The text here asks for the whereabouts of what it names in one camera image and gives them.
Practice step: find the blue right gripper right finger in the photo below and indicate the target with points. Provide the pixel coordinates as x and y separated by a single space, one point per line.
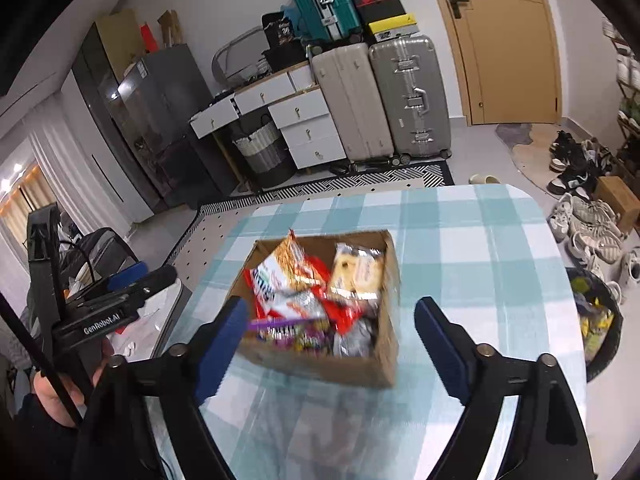
449 347

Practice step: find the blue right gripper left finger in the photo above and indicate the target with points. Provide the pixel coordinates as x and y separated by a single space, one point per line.
215 344

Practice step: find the silver purple snack pack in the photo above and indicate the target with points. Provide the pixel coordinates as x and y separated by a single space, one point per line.
358 342

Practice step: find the white noodle snack bag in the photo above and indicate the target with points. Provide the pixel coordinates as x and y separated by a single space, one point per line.
294 307

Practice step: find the purple candy bag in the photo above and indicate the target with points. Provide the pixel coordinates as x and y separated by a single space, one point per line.
310 336

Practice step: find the beige cracker pack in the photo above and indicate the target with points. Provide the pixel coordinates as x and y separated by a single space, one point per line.
357 274

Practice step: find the red black snack pack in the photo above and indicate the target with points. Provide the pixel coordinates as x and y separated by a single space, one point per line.
343 316

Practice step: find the SF cardboard box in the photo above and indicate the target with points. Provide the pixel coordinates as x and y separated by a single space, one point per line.
379 370

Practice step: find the patterned floor rug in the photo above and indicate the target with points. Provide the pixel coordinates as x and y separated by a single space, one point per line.
430 174

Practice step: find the black trash bin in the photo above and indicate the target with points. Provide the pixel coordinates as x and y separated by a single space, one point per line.
600 318

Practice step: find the beige slipper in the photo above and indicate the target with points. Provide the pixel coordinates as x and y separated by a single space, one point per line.
479 179

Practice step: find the woven laundry basket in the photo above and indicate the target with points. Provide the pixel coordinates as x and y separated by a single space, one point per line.
267 155

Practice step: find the door mat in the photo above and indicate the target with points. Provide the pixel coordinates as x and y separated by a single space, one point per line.
529 146

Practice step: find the small cardboard box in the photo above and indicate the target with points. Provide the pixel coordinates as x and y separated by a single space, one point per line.
614 191

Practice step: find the white drawer desk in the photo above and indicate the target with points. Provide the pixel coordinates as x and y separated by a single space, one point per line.
295 104

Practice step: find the silver suitcase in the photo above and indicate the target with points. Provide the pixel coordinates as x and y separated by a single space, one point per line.
410 83

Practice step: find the beige suitcase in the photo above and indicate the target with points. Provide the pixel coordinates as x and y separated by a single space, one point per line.
347 81

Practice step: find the wooden door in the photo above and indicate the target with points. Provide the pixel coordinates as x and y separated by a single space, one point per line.
506 59

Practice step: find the wooden shoe rack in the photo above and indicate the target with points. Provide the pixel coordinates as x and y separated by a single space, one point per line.
627 80

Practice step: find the stack of shoe boxes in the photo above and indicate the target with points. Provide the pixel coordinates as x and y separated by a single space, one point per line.
384 20

